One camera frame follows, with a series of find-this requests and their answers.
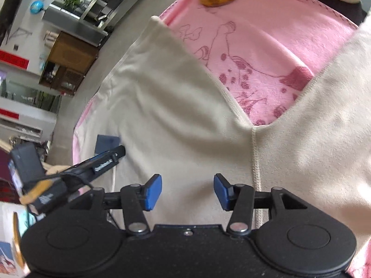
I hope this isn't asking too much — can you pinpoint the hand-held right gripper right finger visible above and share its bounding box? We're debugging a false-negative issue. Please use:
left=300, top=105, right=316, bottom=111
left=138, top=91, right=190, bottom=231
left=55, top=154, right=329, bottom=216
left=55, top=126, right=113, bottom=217
left=214, top=174, right=308, bottom=236

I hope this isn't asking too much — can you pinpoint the beige shirt with navy trim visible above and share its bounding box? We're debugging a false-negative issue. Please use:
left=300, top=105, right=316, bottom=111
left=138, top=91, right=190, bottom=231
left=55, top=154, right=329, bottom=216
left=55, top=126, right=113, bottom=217
left=74, top=16, right=371, bottom=267

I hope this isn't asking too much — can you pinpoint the long red banner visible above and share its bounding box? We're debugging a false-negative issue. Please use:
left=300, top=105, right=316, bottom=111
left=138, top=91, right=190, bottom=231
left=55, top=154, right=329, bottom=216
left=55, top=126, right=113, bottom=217
left=0, top=50, right=30, bottom=68

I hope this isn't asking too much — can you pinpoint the blue globe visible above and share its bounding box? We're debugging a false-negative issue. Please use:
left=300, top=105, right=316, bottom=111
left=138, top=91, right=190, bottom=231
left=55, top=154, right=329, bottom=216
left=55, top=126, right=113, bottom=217
left=30, top=1, right=45, bottom=15

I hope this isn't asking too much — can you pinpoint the potted green plant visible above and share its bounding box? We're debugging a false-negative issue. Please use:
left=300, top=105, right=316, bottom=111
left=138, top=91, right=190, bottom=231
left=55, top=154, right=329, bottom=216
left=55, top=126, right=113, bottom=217
left=62, top=0, right=85, bottom=10

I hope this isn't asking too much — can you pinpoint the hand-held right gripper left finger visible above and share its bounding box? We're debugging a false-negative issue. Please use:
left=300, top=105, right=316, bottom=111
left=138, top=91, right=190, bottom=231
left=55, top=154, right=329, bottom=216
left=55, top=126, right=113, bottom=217
left=69, top=174, right=163, bottom=236

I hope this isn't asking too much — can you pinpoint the tall grey speaker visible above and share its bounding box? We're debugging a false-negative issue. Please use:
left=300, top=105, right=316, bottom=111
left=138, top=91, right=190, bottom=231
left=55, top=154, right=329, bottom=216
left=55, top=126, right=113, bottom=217
left=43, top=1, right=108, bottom=47

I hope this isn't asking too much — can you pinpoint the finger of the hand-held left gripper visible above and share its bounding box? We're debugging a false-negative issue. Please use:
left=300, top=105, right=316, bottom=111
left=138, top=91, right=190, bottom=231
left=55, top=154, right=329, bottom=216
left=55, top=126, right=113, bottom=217
left=95, top=135, right=121, bottom=155
left=62, top=145, right=126, bottom=186

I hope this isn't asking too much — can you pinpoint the black wall hanging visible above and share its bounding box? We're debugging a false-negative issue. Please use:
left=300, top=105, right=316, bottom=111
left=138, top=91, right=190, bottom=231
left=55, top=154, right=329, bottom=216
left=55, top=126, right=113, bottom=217
left=0, top=0, right=24, bottom=44

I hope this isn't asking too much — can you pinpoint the brown wooden cabinet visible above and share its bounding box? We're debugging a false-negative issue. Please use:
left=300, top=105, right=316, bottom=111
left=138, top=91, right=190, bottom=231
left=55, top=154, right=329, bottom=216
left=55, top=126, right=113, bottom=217
left=39, top=31, right=99, bottom=95

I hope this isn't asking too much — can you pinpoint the glass fish tank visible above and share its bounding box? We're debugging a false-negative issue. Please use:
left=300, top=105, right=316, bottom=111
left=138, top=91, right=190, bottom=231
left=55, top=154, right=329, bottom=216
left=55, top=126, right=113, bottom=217
left=0, top=80, right=62, bottom=113

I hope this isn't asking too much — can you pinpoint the pink printed blanket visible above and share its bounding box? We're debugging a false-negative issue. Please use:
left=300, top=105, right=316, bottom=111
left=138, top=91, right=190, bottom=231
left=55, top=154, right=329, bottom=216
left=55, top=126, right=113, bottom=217
left=72, top=0, right=371, bottom=278

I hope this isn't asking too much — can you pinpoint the tan garment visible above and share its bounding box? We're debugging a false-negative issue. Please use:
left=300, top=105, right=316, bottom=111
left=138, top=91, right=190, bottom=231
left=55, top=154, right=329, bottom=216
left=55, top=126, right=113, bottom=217
left=43, top=164, right=73, bottom=176

